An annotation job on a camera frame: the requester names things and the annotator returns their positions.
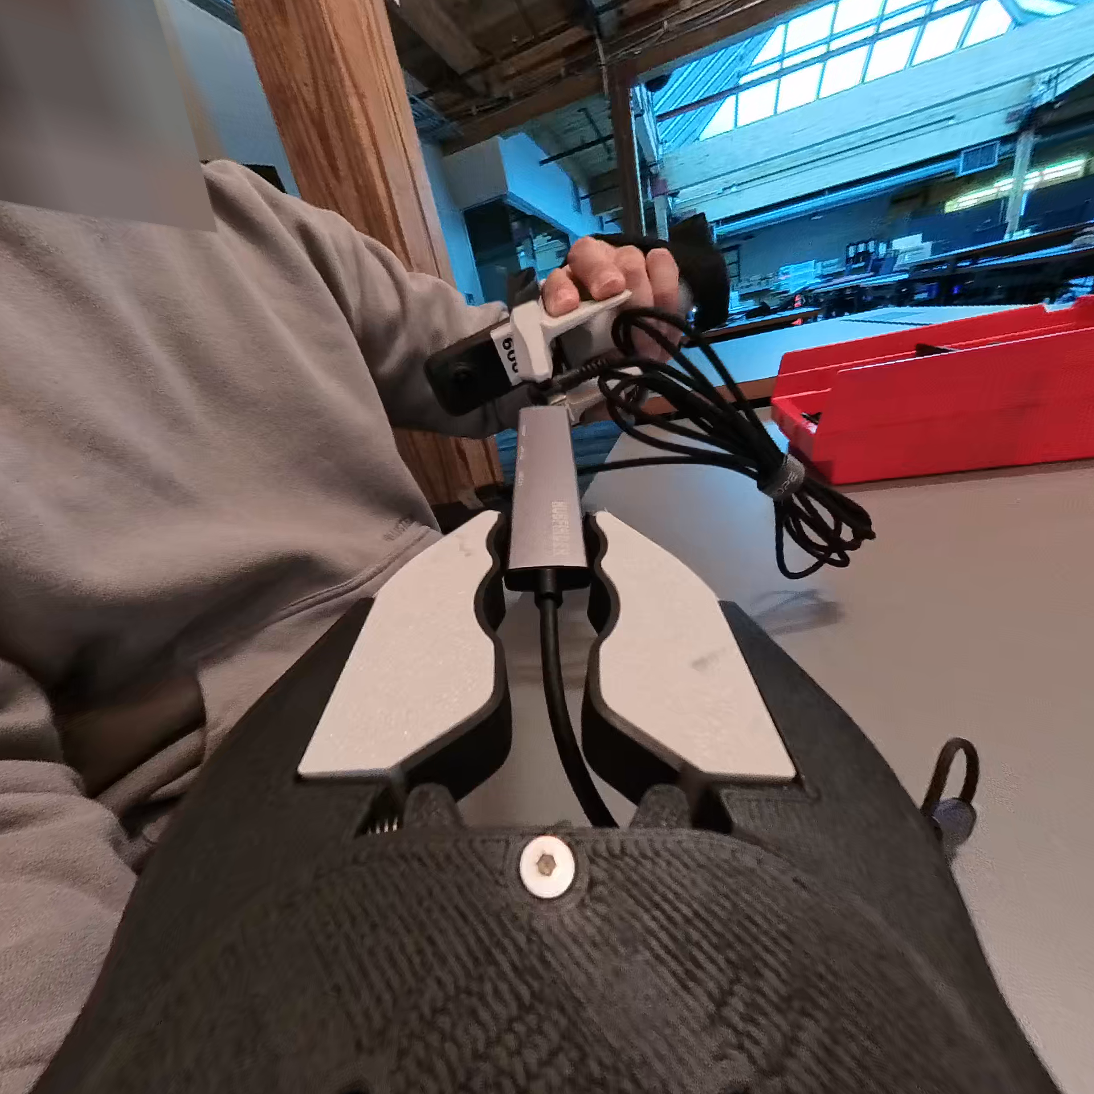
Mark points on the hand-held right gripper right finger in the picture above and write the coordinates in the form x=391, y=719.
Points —
x=683, y=674

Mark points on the wooden post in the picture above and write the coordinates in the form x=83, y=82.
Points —
x=342, y=127

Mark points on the skylight windows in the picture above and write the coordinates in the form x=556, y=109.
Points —
x=854, y=60

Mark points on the red plastic bin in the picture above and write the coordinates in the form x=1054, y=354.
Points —
x=939, y=401

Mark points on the person's grey sweatshirt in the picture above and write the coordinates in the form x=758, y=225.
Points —
x=171, y=427

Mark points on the person's left forearm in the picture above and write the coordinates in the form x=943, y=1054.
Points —
x=436, y=316

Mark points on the person's left hand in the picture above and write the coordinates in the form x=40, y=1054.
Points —
x=610, y=265

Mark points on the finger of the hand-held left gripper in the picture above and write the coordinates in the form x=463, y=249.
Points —
x=598, y=400

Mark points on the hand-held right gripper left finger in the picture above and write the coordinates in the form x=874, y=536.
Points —
x=409, y=667

